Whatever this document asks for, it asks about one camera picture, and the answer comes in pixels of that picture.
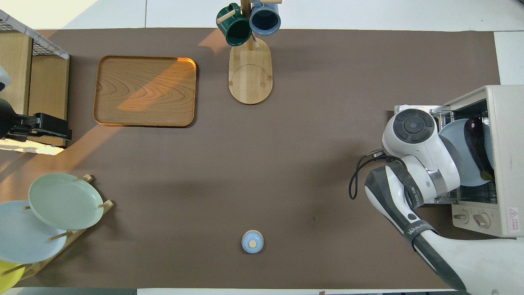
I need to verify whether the rectangular wooden tray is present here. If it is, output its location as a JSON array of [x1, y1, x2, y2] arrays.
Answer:
[[93, 56, 197, 128]]

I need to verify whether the beige toaster oven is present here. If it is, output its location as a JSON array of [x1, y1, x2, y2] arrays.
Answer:
[[393, 85, 524, 238]]

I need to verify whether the blue grey mug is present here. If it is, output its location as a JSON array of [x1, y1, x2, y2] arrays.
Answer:
[[249, 0, 282, 36]]

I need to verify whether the dark purple eggplant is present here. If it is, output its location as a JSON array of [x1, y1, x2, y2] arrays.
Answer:
[[463, 118, 495, 182]]

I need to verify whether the dark green mug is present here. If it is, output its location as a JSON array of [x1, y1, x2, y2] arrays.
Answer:
[[216, 3, 253, 47]]

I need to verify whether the pale blue racked plate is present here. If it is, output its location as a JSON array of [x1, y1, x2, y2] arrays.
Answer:
[[0, 200, 68, 264]]

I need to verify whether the wooden mug tree stand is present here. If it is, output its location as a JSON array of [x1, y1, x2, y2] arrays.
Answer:
[[216, 0, 283, 106]]

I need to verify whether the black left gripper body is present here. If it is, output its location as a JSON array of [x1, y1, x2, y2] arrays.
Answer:
[[10, 113, 72, 141]]

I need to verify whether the light blue round plate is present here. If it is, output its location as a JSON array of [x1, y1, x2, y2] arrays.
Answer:
[[438, 118, 494, 187]]

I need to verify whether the brown table mat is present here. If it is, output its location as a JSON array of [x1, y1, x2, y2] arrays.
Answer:
[[0, 27, 521, 290]]

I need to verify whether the yellow plate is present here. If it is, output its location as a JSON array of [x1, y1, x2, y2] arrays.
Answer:
[[0, 260, 26, 290]]

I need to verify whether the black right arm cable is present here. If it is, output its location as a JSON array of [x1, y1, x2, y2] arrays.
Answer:
[[348, 149, 407, 201]]

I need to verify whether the pale green plate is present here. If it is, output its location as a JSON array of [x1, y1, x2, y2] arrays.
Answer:
[[28, 172, 104, 231]]

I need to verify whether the wooden dish rack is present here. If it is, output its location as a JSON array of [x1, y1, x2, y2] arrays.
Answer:
[[16, 174, 115, 281]]

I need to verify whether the wooden shelf with wire top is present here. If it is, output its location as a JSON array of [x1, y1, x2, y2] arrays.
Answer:
[[0, 10, 70, 156]]

